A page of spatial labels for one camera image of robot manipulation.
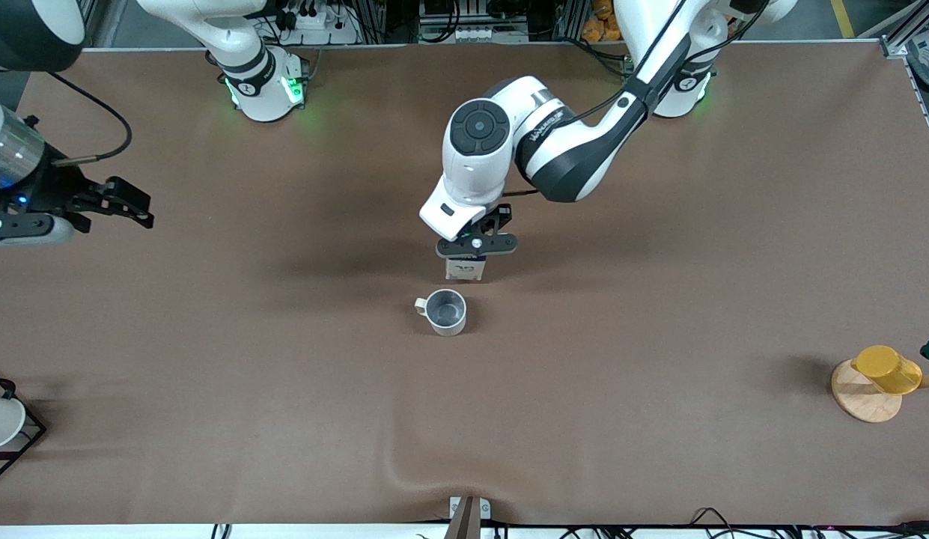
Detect blue white milk carton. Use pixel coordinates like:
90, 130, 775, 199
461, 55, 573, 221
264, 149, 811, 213
445, 256, 487, 283

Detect grey beige cup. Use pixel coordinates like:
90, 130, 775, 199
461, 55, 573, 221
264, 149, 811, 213
414, 288, 468, 338

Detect white cup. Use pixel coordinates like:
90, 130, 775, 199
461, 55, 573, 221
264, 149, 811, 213
0, 395, 27, 450

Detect yellow cup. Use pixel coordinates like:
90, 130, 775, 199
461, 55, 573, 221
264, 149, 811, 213
851, 344, 923, 396

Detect brown table mat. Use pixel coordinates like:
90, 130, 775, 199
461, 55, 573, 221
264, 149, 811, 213
0, 41, 929, 526

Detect white power strip with plugs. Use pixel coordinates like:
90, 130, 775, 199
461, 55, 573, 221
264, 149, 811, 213
273, 0, 360, 44

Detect orange snack packs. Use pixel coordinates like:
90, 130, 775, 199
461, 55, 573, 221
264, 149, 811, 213
582, 0, 622, 43

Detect round wooden mug stand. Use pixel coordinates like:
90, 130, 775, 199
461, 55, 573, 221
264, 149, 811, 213
831, 358, 929, 424

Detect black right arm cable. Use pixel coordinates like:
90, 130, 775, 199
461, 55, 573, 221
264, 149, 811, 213
45, 71, 132, 167

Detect black wire rack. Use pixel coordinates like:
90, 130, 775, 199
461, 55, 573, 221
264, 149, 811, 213
0, 363, 48, 484

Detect metal table bracket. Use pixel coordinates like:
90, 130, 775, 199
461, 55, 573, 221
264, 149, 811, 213
443, 496, 492, 539

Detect black cable loop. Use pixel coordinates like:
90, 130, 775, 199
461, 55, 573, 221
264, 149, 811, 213
689, 507, 743, 536

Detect aluminium frame corner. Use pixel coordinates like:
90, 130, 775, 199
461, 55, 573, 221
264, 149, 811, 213
857, 0, 929, 59

